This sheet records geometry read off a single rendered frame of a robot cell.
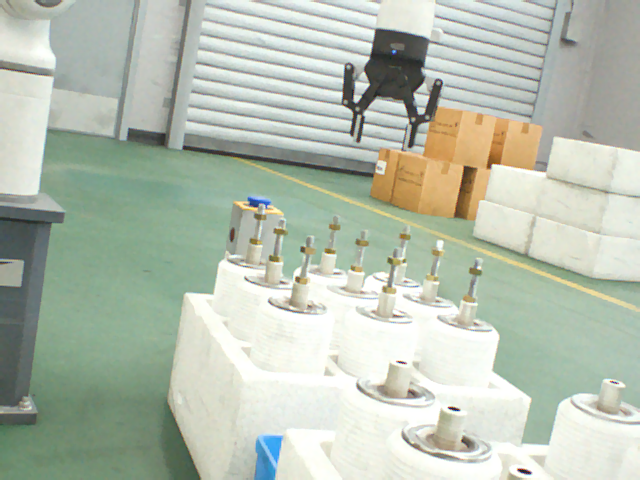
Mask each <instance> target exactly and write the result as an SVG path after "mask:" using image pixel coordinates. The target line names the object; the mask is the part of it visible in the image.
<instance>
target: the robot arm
mask: <svg viewBox="0 0 640 480"><path fill-rule="evenodd" d="M77 1H78V0H0V201H1V202H12V203H34V202H36V201H37V196H38V190H39V181H40V174H41V165H42V158H43V150H44V143H45V135H46V127H47V119H49V112H50V105H51V97H52V89H53V82H54V77H53V76H54V75H55V67H56V58H55V56H54V54H53V53H52V51H51V47H50V43H49V30H50V20H51V19H54V18H57V17H58V16H60V15H62V14H63V13H64V12H66V11H67V10H68V9H69V8H70V6H71V5H72V4H75V3H76V2H77ZM434 8H435V0H382V2H381V5H380V9H379V14H378V19H377V24H376V29H375V35H374V41H373V46H372V51H370V56H369V59H368V61H367V62H366V63H365V65H359V64H352V63H350V62H348V63H346V64H345V69H344V83H343V96H342V104H343V105H344V106H346V107H347V108H349V109H350V110H352V112H353V119H352V124H351V129H350V136H351V137H353V142H358V143H359V142H360V140H361V135H362V130H363V125H364V119H365V116H364V112H365V110H366V109H367V108H368V106H369V105H371V104H372V102H374V100H375V99H376V98H377V97H378V96H379V97H383V98H390V97H391V98H393V99H395V100H400V101H403V100H404V104H405V107H406V109H407V114H408V118H409V125H408V124H407V128H406V133H405V138H404V143H403V149H402V152H405V153H408V152H409V149H413V148H414V145H415V141H416V136H417V131H418V127H419V126H420V125H421V124H424V123H430V122H432V121H433V119H434V116H436V113H437V109H438V106H439V103H440V100H441V96H442V93H443V90H444V87H445V82H444V81H443V80H441V79H433V78H429V77H426V73H425V69H424V67H425V61H426V56H427V51H428V46H429V43H435V44H442V41H443V36H444V32H443V30H442V29H441V28H435V27H432V25H433V19H434ZM362 72H364V73H365V75H366V78H367V80H368V83H369V86H368V87H367V89H366V90H365V91H364V93H363V94H362V96H361V98H360V99H359V101H358V102H355V101H354V94H355V82H356V80H359V79H360V75H361V73H362ZM424 83H425V84H426V86H427V88H426V90H427V92H428V93H430V95H429V98H428V102H427V105H426V108H425V112H424V114H423V115H419V113H418V109H417V103H416V99H415V96H414V92H415V91H416V90H418V89H419V88H420V87H421V86H422V85H423V84H424Z"/></svg>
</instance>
